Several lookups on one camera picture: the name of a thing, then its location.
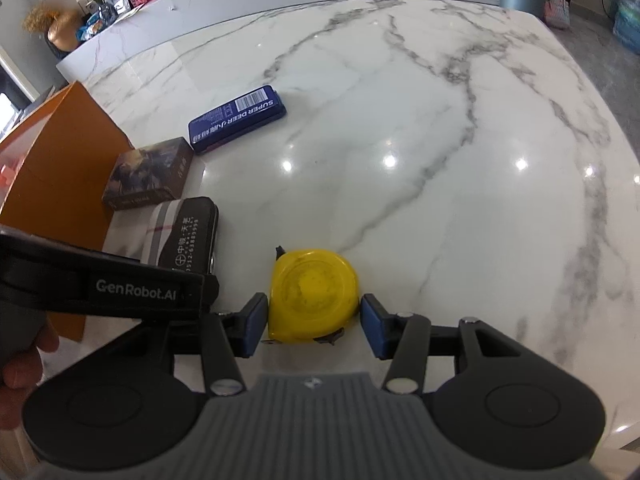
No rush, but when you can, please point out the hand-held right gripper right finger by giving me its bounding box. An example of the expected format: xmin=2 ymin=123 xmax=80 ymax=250
xmin=360 ymin=294 xmax=526 ymax=395

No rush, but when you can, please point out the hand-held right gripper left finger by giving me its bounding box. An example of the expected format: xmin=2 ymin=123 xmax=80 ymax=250
xmin=125 ymin=292 xmax=269 ymax=397

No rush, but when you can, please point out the yellow tape measure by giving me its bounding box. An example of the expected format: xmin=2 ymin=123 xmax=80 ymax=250
xmin=267 ymin=245 xmax=360 ymax=346

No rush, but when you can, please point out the orange cardboard box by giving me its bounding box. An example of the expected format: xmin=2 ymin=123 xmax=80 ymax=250
xmin=0 ymin=81 xmax=137 ymax=344

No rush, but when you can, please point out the person's left hand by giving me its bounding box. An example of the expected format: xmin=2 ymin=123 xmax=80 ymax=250
xmin=0 ymin=326 xmax=61 ymax=432

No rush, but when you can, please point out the black striped glasses case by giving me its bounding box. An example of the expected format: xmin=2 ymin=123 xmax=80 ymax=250
xmin=139 ymin=196 xmax=220 ymax=282

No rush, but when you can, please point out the brown printed card box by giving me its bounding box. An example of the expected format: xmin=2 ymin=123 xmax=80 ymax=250
xmin=102 ymin=136 xmax=195 ymax=211

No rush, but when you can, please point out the flat blue tin box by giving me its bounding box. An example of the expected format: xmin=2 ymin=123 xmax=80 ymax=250
xmin=187 ymin=84 xmax=287 ymax=155

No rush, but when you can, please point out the gold vase with dried plants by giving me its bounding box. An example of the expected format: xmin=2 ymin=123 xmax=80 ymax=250
xmin=22 ymin=2 xmax=85 ymax=54

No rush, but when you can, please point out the blue snack packet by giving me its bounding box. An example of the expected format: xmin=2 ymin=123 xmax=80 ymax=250
xmin=75 ymin=10 xmax=119 ymax=44

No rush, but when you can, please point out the woven checkered bag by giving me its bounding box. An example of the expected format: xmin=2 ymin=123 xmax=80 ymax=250
xmin=543 ymin=0 xmax=572 ymax=30

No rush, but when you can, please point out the blue water jug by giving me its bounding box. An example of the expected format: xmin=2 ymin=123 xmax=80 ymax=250
xmin=613 ymin=0 xmax=640 ymax=57

